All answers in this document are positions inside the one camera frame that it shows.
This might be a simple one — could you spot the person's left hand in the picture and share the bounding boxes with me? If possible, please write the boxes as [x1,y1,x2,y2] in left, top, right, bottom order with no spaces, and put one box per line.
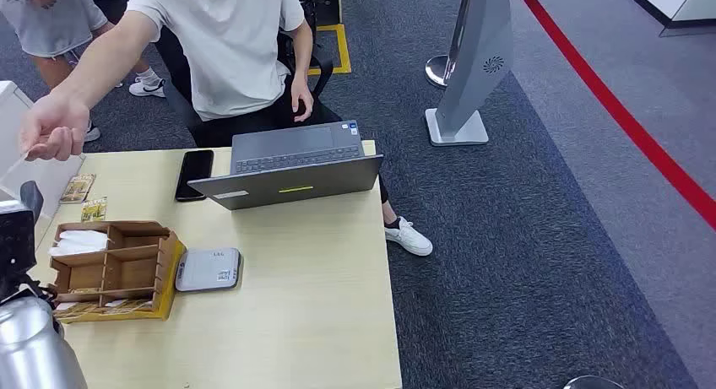
[290,73,316,124]

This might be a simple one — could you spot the person's right hand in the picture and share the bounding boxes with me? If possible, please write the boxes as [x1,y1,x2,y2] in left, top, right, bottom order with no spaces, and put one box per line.
[19,91,92,163]

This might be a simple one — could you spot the grey robot hand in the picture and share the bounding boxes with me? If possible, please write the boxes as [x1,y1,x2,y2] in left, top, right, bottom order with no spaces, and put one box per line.
[20,181,45,223]

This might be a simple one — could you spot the person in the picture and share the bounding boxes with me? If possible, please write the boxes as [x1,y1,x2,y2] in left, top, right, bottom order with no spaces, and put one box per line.
[0,0,167,143]
[19,0,435,258]

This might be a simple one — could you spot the white room key cards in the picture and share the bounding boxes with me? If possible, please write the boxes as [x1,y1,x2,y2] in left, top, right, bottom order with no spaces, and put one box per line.
[47,230,110,258]

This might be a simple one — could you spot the white card reader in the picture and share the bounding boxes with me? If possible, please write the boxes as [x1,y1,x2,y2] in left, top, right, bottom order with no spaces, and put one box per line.
[175,247,243,294]

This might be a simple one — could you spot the white box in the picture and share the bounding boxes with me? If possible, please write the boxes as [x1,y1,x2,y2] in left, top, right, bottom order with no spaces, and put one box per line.
[0,80,86,248]

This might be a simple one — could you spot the yellow patterned packet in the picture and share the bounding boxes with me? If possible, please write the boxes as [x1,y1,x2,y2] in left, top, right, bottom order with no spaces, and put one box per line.
[79,196,108,224]
[58,172,97,205]

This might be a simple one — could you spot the black office chair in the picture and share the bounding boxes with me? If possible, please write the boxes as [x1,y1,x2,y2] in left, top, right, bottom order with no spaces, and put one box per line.
[154,25,335,133]

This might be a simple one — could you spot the yellow floor tape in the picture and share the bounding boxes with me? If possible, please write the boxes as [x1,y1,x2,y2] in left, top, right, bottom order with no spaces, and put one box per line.
[306,23,352,76]

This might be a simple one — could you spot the dark grey laptop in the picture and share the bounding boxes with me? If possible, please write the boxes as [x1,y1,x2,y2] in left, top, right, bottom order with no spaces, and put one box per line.
[187,119,385,212]

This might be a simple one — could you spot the wooden compartment organizer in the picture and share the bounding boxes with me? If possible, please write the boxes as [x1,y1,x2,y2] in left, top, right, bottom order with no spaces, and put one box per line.
[49,220,180,310]

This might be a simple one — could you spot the black smartphone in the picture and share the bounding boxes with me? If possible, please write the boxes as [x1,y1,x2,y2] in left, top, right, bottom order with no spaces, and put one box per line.
[174,149,215,203]

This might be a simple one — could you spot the white sneaker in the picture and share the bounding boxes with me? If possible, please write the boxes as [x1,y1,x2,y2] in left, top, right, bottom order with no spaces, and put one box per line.
[384,217,435,258]

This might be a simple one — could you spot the grey floor standing kiosk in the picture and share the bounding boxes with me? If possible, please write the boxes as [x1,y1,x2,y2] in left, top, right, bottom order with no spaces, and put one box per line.
[425,0,514,148]

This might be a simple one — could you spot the chrome round base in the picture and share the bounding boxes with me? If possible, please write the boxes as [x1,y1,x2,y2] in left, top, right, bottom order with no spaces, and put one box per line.
[563,375,625,389]

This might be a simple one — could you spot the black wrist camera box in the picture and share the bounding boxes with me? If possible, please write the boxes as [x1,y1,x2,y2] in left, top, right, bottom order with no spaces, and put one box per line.
[0,198,39,301]

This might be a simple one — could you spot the black equipment frame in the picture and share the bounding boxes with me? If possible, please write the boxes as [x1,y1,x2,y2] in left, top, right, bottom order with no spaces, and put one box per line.
[295,0,344,27]

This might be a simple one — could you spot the chrome stanchion post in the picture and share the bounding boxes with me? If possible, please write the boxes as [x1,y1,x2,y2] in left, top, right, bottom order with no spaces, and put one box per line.
[425,0,474,89]

